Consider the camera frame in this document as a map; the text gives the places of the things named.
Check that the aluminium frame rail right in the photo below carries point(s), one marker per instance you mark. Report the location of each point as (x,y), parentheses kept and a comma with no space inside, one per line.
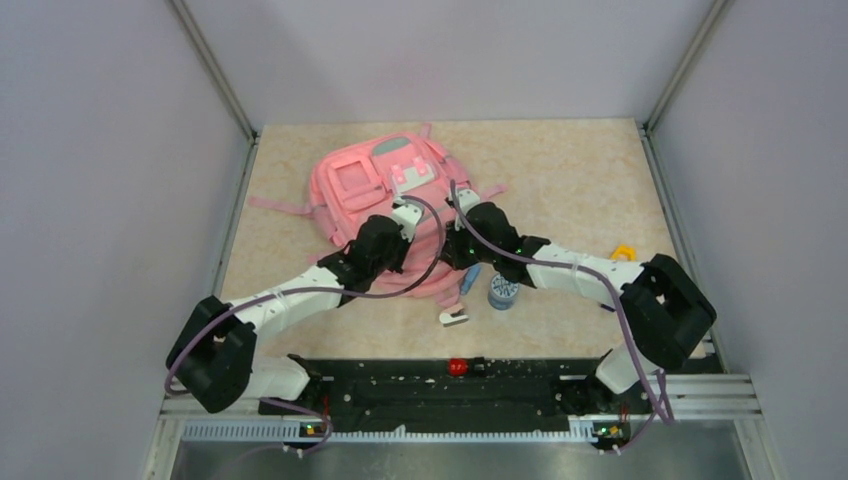
(679,155)

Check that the blue eraser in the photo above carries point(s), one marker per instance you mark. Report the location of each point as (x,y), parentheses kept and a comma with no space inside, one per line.
(469,279)

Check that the aluminium frame rail left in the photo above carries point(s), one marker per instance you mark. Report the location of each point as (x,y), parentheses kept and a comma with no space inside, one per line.
(229,199)

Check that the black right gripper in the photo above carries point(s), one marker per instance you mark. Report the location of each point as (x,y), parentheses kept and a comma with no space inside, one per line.
(451,253)

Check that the aluminium frame rail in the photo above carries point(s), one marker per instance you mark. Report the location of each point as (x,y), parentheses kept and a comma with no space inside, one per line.
(679,155)
(229,199)

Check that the pink student backpack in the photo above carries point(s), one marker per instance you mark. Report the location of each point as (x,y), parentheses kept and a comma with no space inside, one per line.
(350,184)

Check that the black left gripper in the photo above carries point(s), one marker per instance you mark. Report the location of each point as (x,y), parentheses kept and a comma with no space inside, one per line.
(404,244)

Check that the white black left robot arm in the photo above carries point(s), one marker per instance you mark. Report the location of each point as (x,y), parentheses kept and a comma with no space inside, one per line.
(215,358)

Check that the red black stamp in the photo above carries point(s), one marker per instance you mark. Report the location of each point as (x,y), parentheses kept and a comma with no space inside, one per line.
(458,367)

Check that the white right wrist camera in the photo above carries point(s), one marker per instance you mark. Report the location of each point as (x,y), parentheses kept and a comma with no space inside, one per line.
(465,199)

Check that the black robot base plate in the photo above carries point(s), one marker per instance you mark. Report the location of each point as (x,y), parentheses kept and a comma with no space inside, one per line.
(515,396)

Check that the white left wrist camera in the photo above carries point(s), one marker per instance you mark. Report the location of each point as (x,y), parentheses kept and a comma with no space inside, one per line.
(407,215)

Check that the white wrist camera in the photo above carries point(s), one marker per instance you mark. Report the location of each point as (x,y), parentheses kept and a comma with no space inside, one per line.
(407,215)
(465,199)

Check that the yellow triangular toy block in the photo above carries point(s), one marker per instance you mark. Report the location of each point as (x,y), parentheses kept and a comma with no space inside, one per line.
(624,253)

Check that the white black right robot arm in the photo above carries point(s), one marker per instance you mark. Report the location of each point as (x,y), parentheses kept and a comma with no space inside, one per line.
(663,314)

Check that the blue slime jar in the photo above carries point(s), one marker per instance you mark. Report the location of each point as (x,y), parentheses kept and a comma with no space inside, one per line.
(502,293)

